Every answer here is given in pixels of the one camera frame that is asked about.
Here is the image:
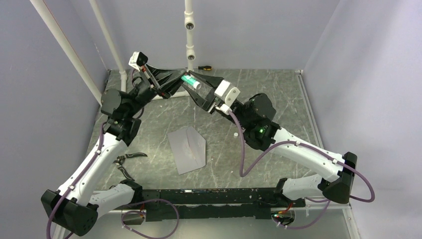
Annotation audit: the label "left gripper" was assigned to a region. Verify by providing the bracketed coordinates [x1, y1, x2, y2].
[125, 63, 189, 118]

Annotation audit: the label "green white glue stick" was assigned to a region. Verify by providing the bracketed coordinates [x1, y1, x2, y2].
[181, 74, 202, 90]

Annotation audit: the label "grey envelope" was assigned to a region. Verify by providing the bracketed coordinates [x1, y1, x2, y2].
[167, 126, 206, 175]

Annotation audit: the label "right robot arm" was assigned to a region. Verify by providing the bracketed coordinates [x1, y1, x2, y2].
[182, 71, 357, 207]

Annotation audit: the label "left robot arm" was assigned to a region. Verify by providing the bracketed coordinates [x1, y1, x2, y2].
[41, 65, 186, 238]

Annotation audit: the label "yellow black screwdriver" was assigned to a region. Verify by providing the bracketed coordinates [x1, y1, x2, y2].
[197, 65, 212, 71]

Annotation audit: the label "black pliers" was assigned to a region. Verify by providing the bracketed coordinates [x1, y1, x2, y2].
[113, 152, 148, 181]

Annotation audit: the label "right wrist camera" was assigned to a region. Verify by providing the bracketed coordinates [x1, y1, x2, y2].
[214, 80, 240, 107]

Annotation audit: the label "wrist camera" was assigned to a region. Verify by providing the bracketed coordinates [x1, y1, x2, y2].
[128, 51, 148, 71]
[214, 80, 240, 107]

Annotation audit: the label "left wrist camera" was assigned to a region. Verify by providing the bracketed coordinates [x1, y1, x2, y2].
[128, 51, 148, 71]

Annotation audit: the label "white pvc pipe frame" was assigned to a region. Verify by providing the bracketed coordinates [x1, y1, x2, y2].
[9, 0, 186, 110]

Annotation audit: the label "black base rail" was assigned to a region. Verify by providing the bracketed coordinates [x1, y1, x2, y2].
[120, 188, 305, 222]

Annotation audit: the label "purple loop cable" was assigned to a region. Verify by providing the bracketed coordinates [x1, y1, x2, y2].
[120, 197, 181, 239]

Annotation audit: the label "aluminium table edge rail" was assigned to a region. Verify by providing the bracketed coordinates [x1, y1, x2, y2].
[295, 70, 361, 239]

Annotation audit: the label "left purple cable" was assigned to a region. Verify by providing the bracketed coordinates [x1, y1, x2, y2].
[45, 123, 106, 239]

